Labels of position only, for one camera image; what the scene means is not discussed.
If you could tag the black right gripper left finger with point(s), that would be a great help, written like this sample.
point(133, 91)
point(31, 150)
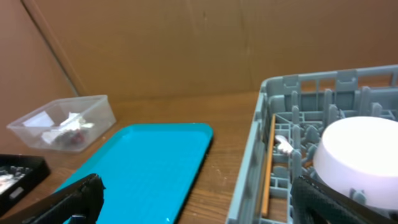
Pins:
point(79, 202)

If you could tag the white napkin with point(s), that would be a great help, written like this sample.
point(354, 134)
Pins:
point(75, 121)

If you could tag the wooden chopstick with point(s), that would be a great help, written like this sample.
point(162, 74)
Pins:
point(267, 178)

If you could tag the white plastic fork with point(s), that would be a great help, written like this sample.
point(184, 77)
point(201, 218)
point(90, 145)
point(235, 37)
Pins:
point(283, 145)

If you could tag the clear plastic bin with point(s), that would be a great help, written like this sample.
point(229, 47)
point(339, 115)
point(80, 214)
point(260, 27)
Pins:
point(95, 109)

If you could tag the black waste tray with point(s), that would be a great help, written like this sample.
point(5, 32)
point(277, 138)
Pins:
point(40, 171)

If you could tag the red snack wrapper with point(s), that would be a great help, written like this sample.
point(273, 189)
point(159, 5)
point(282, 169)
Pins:
point(73, 137)

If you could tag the rice and peanut pile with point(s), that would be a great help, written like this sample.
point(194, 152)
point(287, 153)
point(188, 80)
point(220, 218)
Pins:
point(12, 174)

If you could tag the pink small bowl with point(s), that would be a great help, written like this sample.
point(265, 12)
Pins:
point(360, 153)

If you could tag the teal serving tray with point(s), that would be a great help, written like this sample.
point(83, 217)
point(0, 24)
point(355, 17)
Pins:
point(148, 171)

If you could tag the grey dishwasher rack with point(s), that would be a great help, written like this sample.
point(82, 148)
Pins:
point(304, 105)

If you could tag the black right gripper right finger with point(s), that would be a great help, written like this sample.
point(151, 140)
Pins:
point(314, 202)

